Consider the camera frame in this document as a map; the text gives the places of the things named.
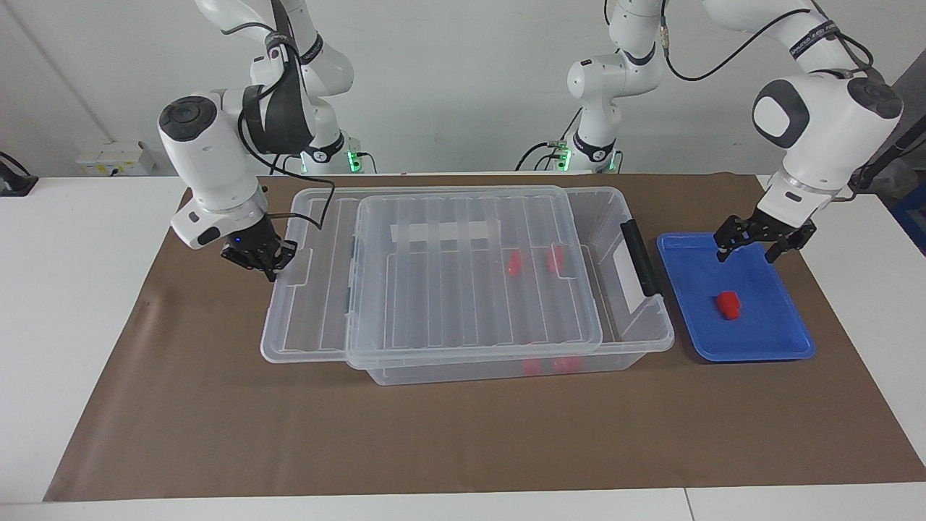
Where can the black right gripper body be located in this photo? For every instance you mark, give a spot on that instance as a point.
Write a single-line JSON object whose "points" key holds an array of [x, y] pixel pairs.
{"points": [[257, 246]]}

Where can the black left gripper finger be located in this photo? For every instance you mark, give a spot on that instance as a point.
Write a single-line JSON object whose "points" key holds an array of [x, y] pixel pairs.
{"points": [[778, 252], [723, 250]]}

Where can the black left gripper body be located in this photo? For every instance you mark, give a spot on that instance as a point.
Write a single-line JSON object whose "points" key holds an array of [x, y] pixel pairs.
{"points": [[767, 228]]}

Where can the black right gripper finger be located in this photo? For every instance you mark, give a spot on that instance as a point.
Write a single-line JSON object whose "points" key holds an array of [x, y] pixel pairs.
{"points": [[289, 255], [270, 275]]}

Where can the red plastic block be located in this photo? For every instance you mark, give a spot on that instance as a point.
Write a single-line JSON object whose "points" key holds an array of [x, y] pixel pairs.
{"points": [[568, 364], [555, 259], [515, 262], [728, 305], [533, 365]]}

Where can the clear ribbed plastic lid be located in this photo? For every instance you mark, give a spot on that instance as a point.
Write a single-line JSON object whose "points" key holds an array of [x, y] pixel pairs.
{"points": [[318, 304]]}

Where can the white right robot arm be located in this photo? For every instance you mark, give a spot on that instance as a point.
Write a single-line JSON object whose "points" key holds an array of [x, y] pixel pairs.
{"points": [[210, 159]]}

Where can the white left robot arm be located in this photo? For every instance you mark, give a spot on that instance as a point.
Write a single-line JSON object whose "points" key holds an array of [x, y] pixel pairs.
{"points": [[825, 130]]}

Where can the blue plastic tray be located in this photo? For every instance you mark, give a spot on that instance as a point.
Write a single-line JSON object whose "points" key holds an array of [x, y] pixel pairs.
{"points": [[759, 333]]}

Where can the clear plastic storage box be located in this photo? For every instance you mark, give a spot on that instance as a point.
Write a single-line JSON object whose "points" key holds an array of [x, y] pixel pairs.
{"points": [[629, 329]]}

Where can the white paper label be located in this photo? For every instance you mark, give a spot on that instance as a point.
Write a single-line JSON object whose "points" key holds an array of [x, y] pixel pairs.
{"points": [[631, 278]]}

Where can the blue crate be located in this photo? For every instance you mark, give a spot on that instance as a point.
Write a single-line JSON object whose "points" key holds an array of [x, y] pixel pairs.
{"points": [[913, 217]]}

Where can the black stand pole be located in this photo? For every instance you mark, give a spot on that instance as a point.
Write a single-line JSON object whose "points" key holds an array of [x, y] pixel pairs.
{"points": [[886, 155]]}

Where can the brown paper table mat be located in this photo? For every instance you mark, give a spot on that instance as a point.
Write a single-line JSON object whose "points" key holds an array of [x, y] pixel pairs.
{"points": [[217, 405]]}

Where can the white power strip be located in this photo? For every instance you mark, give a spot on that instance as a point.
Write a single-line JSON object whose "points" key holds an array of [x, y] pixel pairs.
{"points": [[116, 159]]}

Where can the black clamp mount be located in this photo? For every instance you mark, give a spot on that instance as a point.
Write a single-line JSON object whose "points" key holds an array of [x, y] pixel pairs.
{"points": [[18, 184]]}

